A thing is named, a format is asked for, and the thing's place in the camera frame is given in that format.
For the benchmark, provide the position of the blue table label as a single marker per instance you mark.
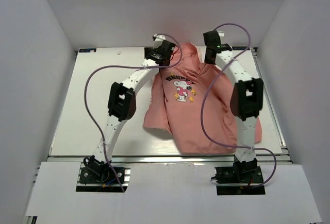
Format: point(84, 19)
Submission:
point(87, 50)
point(240, 48)

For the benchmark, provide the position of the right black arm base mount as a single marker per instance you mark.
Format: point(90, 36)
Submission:
point(242, 178)

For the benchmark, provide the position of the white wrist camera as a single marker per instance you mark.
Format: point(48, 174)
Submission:
point(221, 34)
point(158, 38)

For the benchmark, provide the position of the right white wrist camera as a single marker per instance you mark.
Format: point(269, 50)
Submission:
point(221, 34)

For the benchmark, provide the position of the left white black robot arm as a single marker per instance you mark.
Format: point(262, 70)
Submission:
point(122, 97)

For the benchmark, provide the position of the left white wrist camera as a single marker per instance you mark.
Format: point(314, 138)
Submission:
point(158, 38)

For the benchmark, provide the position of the left blue table label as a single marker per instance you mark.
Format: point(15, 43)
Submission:
point(87, 50)

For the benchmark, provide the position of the right blue table label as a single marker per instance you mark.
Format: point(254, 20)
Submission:
point(240, 48)

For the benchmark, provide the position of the pink Snoopy zip jacket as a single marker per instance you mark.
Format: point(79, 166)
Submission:
point(201, 122)

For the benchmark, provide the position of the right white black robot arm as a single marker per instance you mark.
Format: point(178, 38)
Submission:
point(247, 96)

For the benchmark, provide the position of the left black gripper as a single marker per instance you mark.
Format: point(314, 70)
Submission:
point(148, 50)

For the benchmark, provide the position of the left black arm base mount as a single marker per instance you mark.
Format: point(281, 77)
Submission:
point(98, 177)

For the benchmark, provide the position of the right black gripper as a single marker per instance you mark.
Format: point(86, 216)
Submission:
point(208, 61)

